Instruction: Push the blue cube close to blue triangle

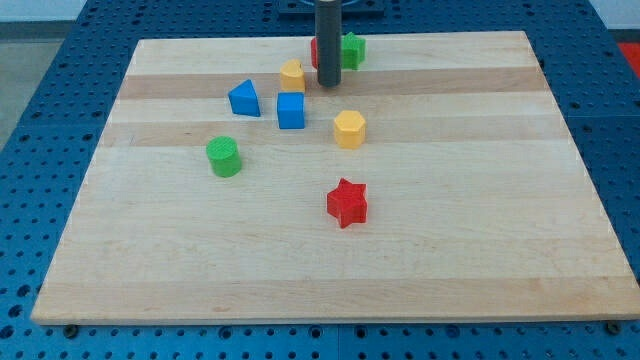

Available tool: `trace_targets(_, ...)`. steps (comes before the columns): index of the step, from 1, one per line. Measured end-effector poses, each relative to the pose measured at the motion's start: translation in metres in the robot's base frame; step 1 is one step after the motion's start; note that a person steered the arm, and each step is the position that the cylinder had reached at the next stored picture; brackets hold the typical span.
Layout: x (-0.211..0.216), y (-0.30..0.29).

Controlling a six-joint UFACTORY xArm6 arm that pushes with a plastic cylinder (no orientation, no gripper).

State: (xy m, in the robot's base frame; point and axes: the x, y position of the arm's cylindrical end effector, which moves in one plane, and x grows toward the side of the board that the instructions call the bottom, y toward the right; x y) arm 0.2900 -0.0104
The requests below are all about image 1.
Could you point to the yellow heart block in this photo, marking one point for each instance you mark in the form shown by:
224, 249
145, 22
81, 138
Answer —
292, 76

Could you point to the yellow hexagon block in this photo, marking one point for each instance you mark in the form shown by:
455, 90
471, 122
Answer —
349, 129

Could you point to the blue cube block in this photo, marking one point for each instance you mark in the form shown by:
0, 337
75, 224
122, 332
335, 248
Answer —
290, 110

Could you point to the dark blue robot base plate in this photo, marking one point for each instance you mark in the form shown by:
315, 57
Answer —
306, 8

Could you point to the blue triangle block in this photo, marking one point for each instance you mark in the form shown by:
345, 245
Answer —
244, 99

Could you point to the red star block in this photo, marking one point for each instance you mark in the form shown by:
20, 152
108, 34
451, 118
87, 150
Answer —
348, 203

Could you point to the red block behind pusher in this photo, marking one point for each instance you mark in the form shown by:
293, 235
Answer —
313, 53

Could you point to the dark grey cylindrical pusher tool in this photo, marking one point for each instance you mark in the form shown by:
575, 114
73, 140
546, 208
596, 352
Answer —
328, 26

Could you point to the light wooden board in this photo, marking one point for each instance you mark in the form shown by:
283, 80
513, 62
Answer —
480, 208

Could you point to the green star block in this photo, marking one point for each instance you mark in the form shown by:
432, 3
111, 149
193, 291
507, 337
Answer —
353, 51

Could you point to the green cylinder block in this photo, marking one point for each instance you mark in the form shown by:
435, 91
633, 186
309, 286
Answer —
223, 155

